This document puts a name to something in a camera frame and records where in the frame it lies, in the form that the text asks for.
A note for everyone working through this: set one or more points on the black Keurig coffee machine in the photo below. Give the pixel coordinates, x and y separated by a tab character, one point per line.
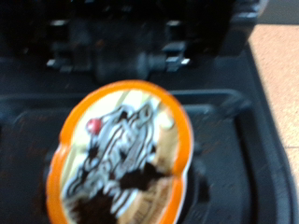
124	40

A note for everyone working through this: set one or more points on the orange rimmed coffee pod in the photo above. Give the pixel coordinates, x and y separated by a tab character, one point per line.
121	149

